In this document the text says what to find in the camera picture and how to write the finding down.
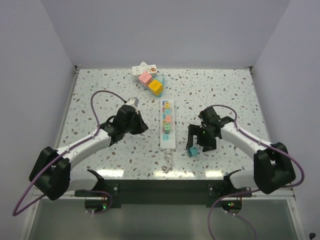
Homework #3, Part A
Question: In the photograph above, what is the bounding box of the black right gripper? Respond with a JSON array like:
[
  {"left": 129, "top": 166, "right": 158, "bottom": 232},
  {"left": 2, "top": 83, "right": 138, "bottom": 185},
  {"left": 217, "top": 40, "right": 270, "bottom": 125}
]
[{"left": 186, "top": 123, "right": 217, "bottom": 153}]

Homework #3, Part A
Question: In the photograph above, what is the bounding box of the teal blue charger plug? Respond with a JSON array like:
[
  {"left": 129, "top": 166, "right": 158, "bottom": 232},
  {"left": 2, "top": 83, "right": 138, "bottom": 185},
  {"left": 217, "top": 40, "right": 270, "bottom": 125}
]
[{"left": 187, "top": 146, "right": 199, "bottom": 158}]

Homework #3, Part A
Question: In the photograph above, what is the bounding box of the white power strip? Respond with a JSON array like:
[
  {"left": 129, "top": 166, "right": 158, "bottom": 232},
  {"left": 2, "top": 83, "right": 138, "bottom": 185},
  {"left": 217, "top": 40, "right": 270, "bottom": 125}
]
[{"left": 159, "top": 99, "right": 176, "bottom": 151}]

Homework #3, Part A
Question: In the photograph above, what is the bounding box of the green charger plug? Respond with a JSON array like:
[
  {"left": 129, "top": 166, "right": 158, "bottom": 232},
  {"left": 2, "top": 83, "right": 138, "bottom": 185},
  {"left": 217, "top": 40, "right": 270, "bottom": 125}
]
[{"left": 163, "top": 123, "right": 171, "bottom": 134}]

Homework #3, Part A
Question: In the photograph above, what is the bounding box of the salmon pink charger plug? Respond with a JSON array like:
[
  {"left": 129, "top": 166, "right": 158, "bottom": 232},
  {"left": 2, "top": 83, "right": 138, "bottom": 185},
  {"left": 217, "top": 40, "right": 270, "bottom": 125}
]
[{"left": 164, "top": 114, "right": 172, "bottom": 124}]

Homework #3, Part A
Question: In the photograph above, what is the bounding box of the light cyan charger plug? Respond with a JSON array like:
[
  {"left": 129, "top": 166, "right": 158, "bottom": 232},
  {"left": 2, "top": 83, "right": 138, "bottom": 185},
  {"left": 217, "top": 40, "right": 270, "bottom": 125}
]
[{"left": 164, "top": 108, "right": 171, "bottom": 115}]

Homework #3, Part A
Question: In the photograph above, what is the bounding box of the yellow charger plug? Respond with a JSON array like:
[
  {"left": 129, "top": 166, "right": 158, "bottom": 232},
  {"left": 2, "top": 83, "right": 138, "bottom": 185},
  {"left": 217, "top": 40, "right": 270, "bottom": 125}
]
[{"left": 163, "top": 101, "right": 171, "bottom": 109}]

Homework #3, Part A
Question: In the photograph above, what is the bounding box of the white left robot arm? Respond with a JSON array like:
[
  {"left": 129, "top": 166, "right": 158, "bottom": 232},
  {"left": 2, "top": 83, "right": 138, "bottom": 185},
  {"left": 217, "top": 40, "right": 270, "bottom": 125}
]
[{"left": 29, "top": 102, "right": 148, "bottom": 201}]

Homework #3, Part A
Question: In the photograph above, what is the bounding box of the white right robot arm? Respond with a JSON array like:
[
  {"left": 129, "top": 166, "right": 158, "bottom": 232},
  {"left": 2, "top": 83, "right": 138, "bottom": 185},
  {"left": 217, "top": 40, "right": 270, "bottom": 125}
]
[{"left": 186, "top": 106, "right": 296, "bottom": 197}]

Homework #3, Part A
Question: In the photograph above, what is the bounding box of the yellow cube socket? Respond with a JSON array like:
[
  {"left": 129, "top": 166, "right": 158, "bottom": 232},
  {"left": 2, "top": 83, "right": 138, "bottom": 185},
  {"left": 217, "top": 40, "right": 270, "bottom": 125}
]
[{"left": 148, "top": 79, "right": 164, "bottom": 97}]

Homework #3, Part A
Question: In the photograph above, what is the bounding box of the pink cube socket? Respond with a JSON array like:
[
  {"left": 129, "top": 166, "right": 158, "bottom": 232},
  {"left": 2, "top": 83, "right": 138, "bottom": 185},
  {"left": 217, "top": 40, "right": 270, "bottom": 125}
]
[{"left": 138, "top": 71, "right": 153, "bottom": 88}]

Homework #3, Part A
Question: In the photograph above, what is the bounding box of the white socket adapter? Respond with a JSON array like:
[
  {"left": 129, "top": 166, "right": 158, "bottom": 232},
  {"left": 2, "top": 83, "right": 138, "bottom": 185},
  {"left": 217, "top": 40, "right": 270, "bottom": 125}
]
[{"left": 131, "top": 62, "right": 148, "bottom": 76}]

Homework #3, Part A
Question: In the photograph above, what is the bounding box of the light blue triangular item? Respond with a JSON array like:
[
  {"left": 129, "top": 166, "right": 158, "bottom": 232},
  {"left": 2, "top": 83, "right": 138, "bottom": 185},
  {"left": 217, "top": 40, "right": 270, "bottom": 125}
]
[{"left": 154, "top": 75, "right": 165, "bottom": 97}]

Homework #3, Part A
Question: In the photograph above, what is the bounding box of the white cartoon sticker adapter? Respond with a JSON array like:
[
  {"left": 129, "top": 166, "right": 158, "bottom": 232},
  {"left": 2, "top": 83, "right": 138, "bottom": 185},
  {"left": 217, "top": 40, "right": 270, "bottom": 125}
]
[{"left": 146, "top": 64, "right": 158, "bottom": 77}]

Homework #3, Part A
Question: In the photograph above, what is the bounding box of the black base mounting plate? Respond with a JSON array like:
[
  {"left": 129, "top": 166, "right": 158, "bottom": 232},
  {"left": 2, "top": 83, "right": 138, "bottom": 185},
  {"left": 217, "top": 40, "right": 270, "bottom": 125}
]
[{"left": 75, "top": 179, "right": 249, "bottom": 210}]

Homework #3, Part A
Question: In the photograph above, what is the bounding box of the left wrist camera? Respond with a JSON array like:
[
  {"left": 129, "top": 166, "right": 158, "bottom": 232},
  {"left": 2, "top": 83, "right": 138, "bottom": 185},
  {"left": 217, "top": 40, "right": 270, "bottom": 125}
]
[{"left": 125, "top": 97, "right": 139, "bottom": 112}]

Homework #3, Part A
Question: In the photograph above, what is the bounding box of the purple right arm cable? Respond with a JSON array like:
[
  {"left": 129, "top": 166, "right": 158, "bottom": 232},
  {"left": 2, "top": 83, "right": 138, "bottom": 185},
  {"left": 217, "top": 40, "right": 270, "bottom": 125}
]
[{"left": 207, "top": 104, "right": 305, "bottom": 240}]

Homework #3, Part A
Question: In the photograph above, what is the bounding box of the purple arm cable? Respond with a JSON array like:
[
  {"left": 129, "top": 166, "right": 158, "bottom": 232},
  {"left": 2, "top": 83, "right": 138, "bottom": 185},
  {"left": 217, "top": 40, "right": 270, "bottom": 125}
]
[
  {"left": 207, "top": 104, "right": 305, "bottom": 240},
  {"left": 12, "top": 90, "right": 131, "bottom": 217}
]

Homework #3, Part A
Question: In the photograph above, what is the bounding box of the white coiled power cord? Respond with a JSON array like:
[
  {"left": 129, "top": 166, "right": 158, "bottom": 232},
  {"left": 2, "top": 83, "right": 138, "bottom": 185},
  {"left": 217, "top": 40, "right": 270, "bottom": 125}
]
[{"left": 161, "top": 149, "right": 174, "bottom": 173}]

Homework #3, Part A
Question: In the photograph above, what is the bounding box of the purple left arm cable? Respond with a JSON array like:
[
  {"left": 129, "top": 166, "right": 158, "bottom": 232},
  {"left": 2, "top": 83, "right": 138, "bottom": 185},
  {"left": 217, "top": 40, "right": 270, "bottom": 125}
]
[{"left": 12, "top": 90, "right": 131, "bottom": 217}]

